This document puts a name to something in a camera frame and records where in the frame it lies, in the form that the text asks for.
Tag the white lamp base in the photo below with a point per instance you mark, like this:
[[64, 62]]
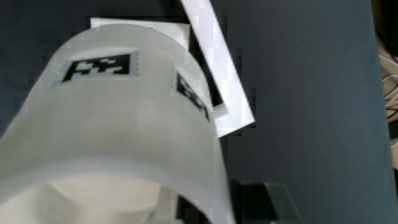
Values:
[[176, 30]]

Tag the white fence wall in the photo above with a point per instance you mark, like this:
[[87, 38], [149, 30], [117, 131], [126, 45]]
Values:
[[232, 112]]

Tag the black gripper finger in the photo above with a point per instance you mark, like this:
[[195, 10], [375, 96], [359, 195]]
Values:
[[261, 203]]

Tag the white lamp shade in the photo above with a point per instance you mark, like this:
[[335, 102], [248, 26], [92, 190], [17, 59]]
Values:
[[110, 157]]

